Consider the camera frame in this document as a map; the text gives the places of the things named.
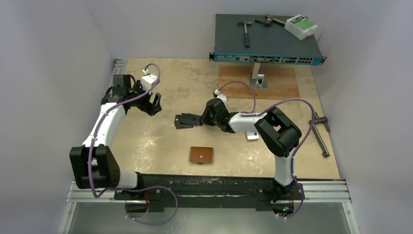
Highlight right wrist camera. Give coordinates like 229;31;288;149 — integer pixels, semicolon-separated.
213;89;227;104

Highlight purple cable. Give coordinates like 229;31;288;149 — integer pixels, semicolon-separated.
214;80;316;220
88;63;179;227

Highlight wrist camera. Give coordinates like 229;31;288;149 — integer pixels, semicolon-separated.
213;89;227;104
140;74;158;91

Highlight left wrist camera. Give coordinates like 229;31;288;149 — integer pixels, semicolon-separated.
140;74;158;91

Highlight hammer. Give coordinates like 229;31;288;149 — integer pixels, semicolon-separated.
237;21;252;48

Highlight black metal tool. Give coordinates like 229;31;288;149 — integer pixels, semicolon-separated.
254;14;286;27

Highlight silver metal stand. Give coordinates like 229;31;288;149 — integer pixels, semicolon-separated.
249;63;268;89

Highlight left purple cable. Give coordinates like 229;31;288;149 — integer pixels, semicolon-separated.
88;63;179;227

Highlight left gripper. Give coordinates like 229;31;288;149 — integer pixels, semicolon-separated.
127;80;161;116

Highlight silver white cards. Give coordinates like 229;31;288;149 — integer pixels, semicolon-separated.
246;132;260;140

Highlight brown leather card holder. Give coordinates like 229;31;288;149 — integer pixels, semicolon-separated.
189;147;214;164

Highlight white green box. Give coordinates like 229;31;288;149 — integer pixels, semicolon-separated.
284;15;318;40

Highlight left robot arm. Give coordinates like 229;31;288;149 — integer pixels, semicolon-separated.
69;71;162;199

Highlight grey metal clamp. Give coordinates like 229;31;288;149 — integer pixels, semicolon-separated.
312;112;330;158

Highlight blue network switch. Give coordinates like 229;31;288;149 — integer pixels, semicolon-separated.
209;14;326;66

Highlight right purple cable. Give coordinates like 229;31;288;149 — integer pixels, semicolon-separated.
214;80;316;220

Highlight black cards stack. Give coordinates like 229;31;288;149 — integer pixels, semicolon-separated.
174;113;203;130

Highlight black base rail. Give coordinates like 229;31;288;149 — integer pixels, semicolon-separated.
114;174;304;215

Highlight brown wooden board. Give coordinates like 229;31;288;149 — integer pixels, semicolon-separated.
218;65;300;100

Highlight aluminium frame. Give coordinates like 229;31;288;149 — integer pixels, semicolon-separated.
75;69;342;222

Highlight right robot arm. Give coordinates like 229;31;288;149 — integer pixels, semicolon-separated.
201;98;302;198

